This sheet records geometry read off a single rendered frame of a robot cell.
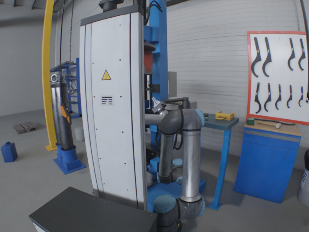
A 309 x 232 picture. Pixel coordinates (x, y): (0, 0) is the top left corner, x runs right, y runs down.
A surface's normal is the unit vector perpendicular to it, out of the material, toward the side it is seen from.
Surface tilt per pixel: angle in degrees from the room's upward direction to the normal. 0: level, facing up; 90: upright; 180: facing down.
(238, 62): 90
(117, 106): 90
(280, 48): 90
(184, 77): 90
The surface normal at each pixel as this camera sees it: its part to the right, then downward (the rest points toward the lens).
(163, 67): 0.74, 0.13
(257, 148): -0.67, 0.16
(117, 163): -0.32, 0.19
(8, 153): 0.40, 0.18
